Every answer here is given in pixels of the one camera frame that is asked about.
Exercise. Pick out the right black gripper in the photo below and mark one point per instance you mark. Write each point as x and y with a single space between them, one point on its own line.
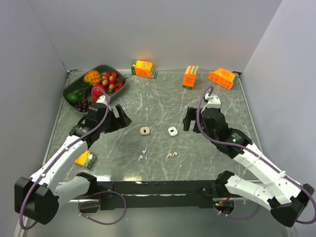
191 115

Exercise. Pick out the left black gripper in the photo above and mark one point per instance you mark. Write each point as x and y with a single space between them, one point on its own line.
123 121

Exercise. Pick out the white earbud charging case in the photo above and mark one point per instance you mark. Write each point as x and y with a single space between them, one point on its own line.
172 131

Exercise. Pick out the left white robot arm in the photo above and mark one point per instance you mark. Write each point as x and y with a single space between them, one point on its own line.
40 196

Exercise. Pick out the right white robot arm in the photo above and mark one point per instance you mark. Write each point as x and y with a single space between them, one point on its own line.
284 197

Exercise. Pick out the beige earbud charging case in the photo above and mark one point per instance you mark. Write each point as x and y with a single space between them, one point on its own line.
144 131

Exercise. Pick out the red apple toy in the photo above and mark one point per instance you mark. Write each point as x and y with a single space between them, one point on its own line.
98 90

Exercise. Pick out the dark grape bunch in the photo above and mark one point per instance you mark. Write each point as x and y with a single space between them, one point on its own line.
82 106

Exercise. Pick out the red lychee bunch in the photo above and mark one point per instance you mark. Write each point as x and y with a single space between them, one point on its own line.
112 81

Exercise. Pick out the orange sponge box back middle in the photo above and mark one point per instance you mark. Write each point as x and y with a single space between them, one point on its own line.
190 77

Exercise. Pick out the orange sponge box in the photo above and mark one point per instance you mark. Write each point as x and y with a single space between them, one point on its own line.
190 77
87 159
223 78
143 69

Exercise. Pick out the orange sponge box front left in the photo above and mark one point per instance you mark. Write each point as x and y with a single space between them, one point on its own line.
87 159

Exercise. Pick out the orange pineapple toy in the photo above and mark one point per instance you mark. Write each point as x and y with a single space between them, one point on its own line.
93 77

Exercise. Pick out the orange sponge box back right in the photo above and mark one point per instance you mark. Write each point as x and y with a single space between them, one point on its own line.
223 78

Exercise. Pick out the green lime toy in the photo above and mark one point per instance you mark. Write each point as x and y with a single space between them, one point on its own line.
72 98

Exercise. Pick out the grey fruit tray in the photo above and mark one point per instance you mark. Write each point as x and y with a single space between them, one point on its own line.
84 89

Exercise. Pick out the orange sponge box back left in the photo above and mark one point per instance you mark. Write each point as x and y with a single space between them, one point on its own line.
143 69

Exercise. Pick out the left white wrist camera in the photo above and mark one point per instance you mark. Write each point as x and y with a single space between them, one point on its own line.
104 99

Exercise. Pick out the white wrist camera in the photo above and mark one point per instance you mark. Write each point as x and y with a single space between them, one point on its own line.
212 101
104 99

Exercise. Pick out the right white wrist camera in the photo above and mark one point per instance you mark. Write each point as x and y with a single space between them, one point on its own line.
212 101

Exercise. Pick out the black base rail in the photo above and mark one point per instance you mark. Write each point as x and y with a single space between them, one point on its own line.
156 194

